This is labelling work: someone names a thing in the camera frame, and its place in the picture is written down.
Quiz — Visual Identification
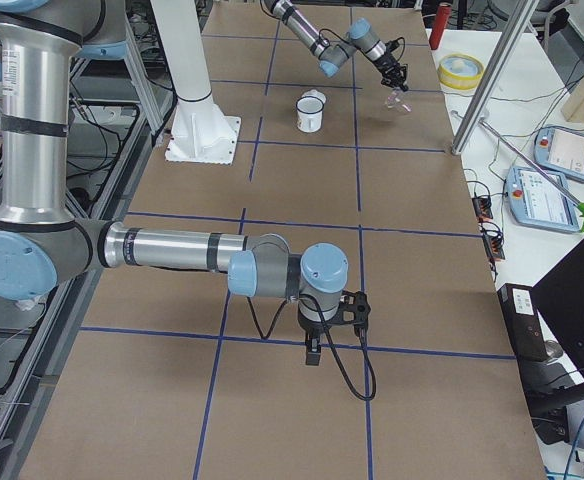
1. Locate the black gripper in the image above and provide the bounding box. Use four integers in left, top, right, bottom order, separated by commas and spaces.
374, 51, 409, 92
299, 316, 323, 366

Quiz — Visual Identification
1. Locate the clear plastic funnel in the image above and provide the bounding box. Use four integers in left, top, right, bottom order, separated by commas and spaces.
384, 88, 413, 115

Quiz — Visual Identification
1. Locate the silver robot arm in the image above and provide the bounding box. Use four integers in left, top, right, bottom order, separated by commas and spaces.
0, 1, 348, 365
260, 0, 409, 92

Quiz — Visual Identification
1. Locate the white enamel cup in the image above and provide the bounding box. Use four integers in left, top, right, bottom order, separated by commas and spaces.
296, 97, 324, 133

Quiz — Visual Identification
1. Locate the yellow tape roll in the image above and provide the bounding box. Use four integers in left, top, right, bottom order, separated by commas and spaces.
437, 53, 485, 90

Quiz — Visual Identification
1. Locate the red cylinder tube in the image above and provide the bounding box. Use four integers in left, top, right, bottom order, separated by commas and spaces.
429, 2, 452, 50

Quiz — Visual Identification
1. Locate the brown paper table cover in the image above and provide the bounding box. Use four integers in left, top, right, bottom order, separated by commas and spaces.
20, 2, 544, 479

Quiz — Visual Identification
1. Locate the far orange black connector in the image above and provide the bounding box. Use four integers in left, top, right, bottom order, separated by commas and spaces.
472, 195, 493, 221

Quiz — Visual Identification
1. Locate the orange black connector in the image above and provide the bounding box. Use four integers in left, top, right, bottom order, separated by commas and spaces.
483, 231, 505, 261
472, 195, 493, 221

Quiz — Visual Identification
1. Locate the near teach pendant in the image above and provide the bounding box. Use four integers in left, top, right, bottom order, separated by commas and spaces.
506, 166, 580, 233

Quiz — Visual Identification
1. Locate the teach pendant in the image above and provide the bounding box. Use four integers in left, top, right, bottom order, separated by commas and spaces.
506, 166, 580, 233
534, 125, 584, 182

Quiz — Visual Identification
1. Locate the near orange black connector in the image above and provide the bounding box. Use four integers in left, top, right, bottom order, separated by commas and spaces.
483, 231, 505, 261

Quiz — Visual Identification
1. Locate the far teach pendant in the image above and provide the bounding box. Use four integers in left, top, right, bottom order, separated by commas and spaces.
534, 125, 584, 182

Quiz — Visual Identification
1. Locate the black computer box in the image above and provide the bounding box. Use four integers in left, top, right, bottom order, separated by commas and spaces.
498, 283, 549, 362

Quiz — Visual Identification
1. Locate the black monitor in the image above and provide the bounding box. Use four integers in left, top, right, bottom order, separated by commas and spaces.
532, 238, 584, 368

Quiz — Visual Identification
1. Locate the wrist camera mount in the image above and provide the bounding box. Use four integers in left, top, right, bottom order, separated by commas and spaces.
385, 36, 406, 59
333, 290, 371, 339

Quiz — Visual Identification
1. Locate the aluminium frame post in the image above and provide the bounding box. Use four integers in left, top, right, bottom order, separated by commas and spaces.
451, 0, 539, 155

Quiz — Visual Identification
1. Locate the white pedestal column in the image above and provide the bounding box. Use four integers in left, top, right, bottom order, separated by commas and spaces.
151, 0, 241, 165

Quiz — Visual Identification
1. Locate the metal rod green handle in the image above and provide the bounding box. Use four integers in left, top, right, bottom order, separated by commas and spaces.
451, 109, 584, 247

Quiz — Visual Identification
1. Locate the aluminium side frame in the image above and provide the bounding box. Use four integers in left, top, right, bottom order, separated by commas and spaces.
0, 1, 173, 478

